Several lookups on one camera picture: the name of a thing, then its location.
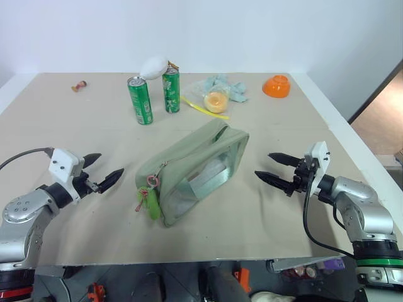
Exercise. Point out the green zip pouch bag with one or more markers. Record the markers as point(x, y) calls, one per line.
point(189, 148)

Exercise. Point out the white round puff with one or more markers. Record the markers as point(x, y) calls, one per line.
point(152, 67)

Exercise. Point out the light blue crumpled cloth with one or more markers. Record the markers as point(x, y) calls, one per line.
point(237, 91)

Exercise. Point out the orange plastic bowl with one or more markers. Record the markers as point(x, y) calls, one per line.
point(277, 87)

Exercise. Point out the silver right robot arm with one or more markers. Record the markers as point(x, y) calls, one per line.
point(362, 204)

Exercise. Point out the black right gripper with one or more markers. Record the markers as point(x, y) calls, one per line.
point(302, 177)

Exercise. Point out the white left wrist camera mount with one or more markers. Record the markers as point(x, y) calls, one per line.
point(63, 163)

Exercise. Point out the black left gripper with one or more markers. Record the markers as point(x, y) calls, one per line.
point(85, 185)

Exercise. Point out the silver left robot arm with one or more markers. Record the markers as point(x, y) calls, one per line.
point(25, 207)

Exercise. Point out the green soda can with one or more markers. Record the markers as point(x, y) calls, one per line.
point(141, 100)
point(171, 91)

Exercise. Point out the green plush zipper charm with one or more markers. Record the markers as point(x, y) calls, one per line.
point(153, 206)

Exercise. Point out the orange plastic clamp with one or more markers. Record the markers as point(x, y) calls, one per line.
point(96, 291)
point(242, 278)

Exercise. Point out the brown wooden door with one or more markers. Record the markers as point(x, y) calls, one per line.
point(381, 107)

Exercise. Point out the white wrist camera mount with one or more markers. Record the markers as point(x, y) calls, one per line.
point(319, 155)
point(63, 163)

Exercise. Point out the small wooden figurine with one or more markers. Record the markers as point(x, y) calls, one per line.
point(79, 86)

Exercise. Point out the plastic bag with yellow cup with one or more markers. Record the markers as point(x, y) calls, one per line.
point(195, 89)

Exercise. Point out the yellow plastic cup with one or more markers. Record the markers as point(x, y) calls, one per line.
point(215, 103)

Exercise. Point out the brown stick bundle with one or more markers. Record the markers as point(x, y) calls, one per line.
point(173, 65)

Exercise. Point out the purple plastic object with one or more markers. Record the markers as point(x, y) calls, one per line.
point(334, 262)

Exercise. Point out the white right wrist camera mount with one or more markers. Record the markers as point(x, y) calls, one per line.
point(319, 155)

